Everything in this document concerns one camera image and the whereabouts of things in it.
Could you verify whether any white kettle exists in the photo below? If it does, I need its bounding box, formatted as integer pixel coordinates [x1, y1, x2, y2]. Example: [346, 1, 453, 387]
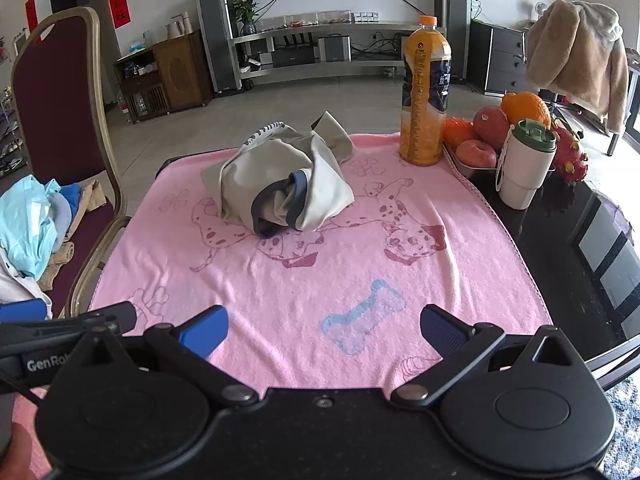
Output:
[166, 11, 193, 40]

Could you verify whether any beige fleece jacket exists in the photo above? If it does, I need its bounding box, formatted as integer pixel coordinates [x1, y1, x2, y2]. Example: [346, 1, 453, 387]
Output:
[524, 0, 630, 135]

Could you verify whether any dark drawer cabinet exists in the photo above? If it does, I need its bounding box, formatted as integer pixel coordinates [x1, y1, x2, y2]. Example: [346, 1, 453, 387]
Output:
[467, 19, 538, 96]

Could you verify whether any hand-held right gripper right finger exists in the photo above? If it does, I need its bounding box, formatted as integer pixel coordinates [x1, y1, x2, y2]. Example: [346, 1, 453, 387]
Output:
[391, 304, 584, 408]

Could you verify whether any pink dragon fruit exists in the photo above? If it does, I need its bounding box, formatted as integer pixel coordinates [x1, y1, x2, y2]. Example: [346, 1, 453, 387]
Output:
[549, 119, 590, 183]

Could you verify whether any orange juice bottle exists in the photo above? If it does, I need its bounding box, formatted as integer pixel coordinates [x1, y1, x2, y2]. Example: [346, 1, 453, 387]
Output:
[399, 15, 452, 167]

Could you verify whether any silver speaker box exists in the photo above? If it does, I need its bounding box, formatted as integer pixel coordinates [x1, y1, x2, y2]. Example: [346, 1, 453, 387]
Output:
[318, 35, 352, 63]

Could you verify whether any black receiver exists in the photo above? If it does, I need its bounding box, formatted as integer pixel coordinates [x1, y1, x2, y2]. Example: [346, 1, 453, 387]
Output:
[272, 46, 317, 68]

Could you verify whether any small tangerine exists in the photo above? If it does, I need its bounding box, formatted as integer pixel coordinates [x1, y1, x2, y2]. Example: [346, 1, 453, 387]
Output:
[442, 117, 481, 150]

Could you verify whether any pink printed blanket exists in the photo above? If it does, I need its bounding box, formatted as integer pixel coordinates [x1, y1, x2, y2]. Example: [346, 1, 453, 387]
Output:
[10, 132, 554, 461]

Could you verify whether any maroon chair with gold frame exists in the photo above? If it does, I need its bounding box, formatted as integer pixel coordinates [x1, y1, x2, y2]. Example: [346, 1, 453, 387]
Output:
[10, 6, 132, 318]

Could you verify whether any metal shoe rack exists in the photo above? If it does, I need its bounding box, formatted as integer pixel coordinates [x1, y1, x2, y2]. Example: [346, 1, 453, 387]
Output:
[0, 85, 28, 178]

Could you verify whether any grey blue cloth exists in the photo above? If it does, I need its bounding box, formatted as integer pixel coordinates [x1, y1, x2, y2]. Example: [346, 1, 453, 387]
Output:
[47, 192, 71, 246]

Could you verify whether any green potted plant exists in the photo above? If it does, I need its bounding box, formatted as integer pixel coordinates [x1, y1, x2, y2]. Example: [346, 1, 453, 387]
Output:
[232, 0, 261, 37]

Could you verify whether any tan cloth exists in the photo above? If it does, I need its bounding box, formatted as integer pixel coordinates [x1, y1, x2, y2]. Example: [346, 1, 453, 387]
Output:
[37, 180, 108, 291]

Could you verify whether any large orange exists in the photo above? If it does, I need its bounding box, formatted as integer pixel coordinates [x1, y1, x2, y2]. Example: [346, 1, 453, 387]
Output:
[501, 91, 552, 131]

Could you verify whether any metal fruit tray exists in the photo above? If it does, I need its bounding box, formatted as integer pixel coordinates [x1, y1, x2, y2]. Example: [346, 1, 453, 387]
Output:
[442, 141, 556, 180]

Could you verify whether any beige shirt with navy trim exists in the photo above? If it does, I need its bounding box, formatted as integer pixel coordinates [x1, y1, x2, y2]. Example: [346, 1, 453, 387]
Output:
[200, 111, 357, 240]

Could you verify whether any white tumbler with green lid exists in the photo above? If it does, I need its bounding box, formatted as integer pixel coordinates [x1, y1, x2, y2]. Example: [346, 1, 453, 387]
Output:
[495, 118, 557, 210]

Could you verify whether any metal television stand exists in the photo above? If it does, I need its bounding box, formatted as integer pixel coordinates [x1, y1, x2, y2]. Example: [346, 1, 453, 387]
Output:
[229, 21, 441, 86]

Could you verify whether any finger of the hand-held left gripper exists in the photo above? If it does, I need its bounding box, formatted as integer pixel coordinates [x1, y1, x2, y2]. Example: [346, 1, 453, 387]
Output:
[0, 298, 49, 325]
[47, 302, 139, 336]

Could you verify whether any white cloth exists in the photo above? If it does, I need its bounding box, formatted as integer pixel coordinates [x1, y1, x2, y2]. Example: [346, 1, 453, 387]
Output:
[0, 250, 53, 318]

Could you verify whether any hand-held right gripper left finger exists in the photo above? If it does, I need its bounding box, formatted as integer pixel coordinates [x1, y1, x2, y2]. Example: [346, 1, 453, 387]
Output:
[75, 304, 261, 409]

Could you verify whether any person's left forearm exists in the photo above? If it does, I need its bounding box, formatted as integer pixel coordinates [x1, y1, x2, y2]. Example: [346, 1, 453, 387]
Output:
[0, 422, 53, 480]

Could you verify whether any wooden cabinet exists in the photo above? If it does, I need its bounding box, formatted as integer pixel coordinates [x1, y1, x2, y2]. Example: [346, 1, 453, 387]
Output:
[113, 30, 213, 123]

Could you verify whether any blue rug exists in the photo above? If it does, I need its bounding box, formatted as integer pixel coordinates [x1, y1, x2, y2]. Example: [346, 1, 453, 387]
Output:
[602, 380, 640, 480]

